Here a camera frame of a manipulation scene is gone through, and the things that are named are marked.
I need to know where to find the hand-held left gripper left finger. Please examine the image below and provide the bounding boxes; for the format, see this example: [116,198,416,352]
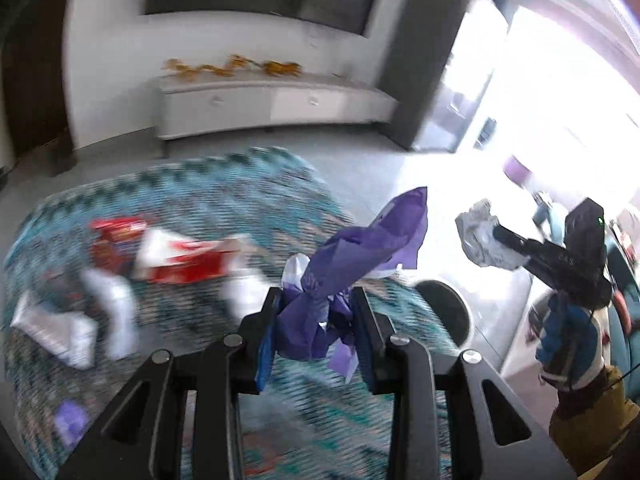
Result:
[57,287,283,480]

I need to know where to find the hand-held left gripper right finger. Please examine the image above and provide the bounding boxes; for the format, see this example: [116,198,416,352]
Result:
[350,286,578,480]

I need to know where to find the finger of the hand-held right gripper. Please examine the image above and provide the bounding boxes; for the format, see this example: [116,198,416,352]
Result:
[491,222,567,287]

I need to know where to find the white paper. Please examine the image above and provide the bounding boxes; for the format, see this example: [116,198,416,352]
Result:
[455,199,532,270]

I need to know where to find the white waste bin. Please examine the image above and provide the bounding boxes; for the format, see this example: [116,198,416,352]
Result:
[414,259,535,363]

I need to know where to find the red snack packet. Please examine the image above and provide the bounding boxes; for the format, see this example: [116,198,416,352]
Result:
[89,216,149,275]

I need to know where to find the person's right forearm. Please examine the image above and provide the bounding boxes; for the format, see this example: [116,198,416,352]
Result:
[534,291,615,392]

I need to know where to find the white wrapper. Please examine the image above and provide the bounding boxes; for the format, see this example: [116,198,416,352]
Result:
[81,266,142,362]
[219,266,282,320]

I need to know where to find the purple round object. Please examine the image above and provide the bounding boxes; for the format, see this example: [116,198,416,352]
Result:
[501,155,532,187]

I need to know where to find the teal sofa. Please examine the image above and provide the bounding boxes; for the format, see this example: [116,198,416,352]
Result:
[602,239,640,377]

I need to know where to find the red and white packet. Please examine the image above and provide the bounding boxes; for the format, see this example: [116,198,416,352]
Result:
[131,226,249,286]

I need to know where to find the person's yellow trousers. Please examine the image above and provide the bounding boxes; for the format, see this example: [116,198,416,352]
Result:
[547,364,640,480]

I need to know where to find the teal zigzag rug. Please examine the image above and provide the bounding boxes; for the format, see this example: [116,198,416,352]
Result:
[2,147,453,480]

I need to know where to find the small purple wrapper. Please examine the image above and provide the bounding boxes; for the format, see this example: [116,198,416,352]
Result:
[53,399,92,442]

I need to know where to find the dark grey tall cabinet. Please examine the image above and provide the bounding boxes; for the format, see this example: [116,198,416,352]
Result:
[376,0,512,155]

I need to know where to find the white television cabinet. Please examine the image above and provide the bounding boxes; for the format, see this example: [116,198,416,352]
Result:
[152,71,399,145]

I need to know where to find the golden dragon ornament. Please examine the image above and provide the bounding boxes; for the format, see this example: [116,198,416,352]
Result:
[161,57,212,80]
[261,59,304,78]

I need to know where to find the orange garland decoration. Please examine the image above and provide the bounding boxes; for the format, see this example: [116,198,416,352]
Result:
[210,53,262,78]

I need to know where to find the dark brown door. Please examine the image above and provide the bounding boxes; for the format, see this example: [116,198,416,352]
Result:
[0,0,77,177]

